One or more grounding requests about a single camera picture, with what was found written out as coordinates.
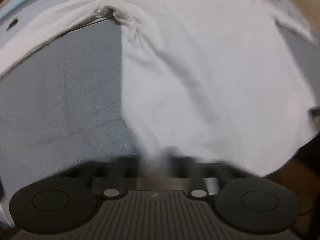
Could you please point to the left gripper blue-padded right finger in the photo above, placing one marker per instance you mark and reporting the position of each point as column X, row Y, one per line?
column 204, row 180

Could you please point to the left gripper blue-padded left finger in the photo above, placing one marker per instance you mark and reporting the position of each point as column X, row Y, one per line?
column 115, row 179

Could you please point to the white long-sleeve shirt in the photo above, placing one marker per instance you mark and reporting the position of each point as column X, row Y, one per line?
column 200, row 75

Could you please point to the grey printed bed sheet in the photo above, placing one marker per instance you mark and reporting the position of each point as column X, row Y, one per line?
column 62, row 99

